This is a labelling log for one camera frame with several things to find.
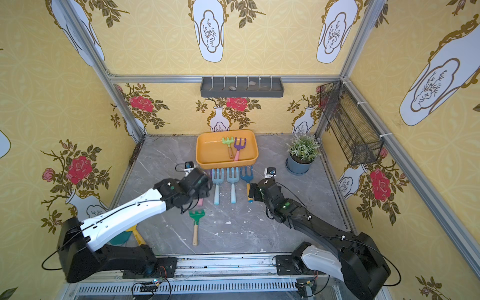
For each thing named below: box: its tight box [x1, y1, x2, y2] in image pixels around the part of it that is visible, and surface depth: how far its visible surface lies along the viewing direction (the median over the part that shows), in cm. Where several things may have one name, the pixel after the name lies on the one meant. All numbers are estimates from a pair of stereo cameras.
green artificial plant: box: [285, 131, 323, 162], surface depth 94 cm
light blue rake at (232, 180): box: [226, 166, 240, 204], surface depth 102 cm
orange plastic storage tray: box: [195, 130, 259, 169], surface depth 115 cm
